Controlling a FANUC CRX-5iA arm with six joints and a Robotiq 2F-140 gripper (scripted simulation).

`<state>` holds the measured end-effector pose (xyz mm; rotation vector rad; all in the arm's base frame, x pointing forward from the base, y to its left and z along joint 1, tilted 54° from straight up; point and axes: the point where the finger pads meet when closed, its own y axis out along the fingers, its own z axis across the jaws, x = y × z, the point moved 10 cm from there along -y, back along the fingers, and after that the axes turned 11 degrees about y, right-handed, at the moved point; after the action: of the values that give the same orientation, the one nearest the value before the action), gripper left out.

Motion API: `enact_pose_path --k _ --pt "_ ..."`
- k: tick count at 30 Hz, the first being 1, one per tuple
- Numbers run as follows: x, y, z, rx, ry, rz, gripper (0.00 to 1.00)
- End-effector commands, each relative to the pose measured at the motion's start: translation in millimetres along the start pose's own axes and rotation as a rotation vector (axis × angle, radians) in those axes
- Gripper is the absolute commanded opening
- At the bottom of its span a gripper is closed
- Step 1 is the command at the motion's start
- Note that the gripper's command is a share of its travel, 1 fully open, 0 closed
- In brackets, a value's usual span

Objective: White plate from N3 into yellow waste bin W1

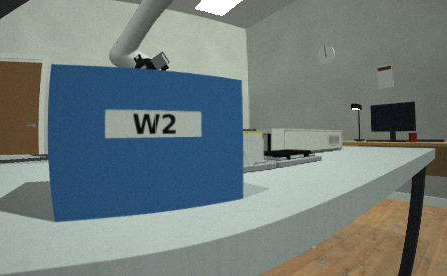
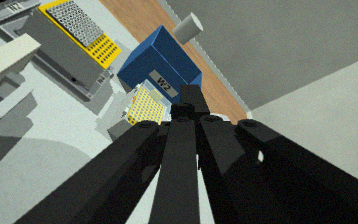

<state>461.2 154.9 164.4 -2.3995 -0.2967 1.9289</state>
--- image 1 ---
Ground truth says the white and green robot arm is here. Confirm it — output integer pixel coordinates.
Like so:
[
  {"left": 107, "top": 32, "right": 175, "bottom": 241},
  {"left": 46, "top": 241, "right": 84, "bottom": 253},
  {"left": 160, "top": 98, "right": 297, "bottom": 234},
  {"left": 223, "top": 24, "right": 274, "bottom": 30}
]
[{"left": 109, "top": 0, "right": 173, "bottom": 71}]

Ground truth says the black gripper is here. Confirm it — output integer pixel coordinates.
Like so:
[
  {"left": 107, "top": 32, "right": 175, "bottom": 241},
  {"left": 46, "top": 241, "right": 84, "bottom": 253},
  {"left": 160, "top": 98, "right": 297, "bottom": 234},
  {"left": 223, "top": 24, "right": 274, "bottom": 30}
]
[{"left": 133, "top": 54, "right": 153, "bottom": 70}]

